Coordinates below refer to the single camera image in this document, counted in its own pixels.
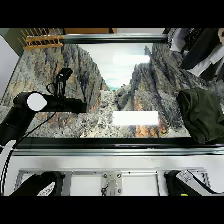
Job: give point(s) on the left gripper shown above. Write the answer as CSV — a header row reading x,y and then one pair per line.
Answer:
x,y
77,105

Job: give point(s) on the dark green pants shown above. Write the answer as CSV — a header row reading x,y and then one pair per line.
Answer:
x,y
203,115

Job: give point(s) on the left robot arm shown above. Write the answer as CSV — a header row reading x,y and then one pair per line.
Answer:
x,y
18,118

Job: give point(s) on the brown clothes hanger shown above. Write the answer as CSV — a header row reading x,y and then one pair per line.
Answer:
x,y
43,39
43,46

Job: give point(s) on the heap of clothes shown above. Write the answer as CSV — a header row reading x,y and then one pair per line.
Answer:
x,y
178,38

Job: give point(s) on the black garment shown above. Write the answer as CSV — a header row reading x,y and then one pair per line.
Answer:
x,y
200,48

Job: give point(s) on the white garment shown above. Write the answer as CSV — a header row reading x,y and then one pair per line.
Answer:
x,y
208,61

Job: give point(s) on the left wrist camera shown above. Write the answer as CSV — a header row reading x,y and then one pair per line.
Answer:
x,y
65,73

